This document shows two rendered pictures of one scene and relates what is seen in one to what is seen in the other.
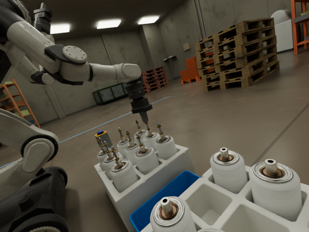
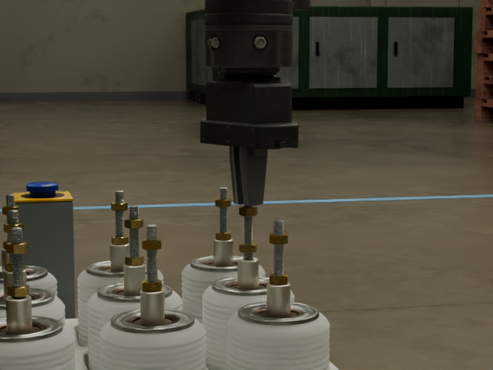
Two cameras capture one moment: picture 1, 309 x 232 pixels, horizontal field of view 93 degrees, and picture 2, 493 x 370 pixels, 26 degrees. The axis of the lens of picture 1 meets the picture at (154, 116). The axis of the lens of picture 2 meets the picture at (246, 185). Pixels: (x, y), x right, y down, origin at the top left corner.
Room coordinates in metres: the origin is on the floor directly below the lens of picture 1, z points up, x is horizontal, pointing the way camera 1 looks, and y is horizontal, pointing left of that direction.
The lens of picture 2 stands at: (-0.27, -0.26, 0.50)
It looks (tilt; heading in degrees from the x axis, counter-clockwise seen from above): 7 degrees down; 17
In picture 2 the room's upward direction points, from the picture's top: straight up
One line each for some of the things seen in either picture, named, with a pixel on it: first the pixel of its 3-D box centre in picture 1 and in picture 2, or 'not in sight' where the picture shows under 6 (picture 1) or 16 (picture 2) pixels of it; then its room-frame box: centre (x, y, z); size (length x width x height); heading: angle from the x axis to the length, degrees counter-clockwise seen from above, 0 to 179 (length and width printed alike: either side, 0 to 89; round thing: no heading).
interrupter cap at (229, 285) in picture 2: (150, 135); (248, 286); (0.77, 0.05, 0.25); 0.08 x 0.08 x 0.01
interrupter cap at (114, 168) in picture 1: (120, 165); (19, 329); (0.55, 0.20, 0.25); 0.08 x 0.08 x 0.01
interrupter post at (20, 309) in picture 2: (118, 163); (19, 315); (0.55, 0.20, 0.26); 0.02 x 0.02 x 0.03
